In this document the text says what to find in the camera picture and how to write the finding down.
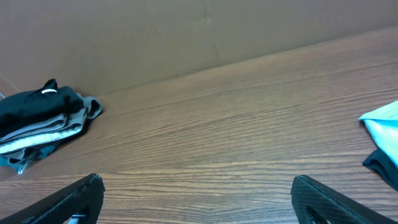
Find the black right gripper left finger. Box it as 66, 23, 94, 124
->
1, 174, 105, 224

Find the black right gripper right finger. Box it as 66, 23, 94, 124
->
290, 175, 397, 224

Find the light blue t-shirt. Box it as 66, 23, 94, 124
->
359, 101, 398, 166

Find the dark navy garment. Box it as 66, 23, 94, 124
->
363, 149, 397, 190

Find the folded grey garment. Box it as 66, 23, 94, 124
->
1, 96, 102, 154

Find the folded black shirt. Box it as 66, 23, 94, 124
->
1, 79, 83, 137

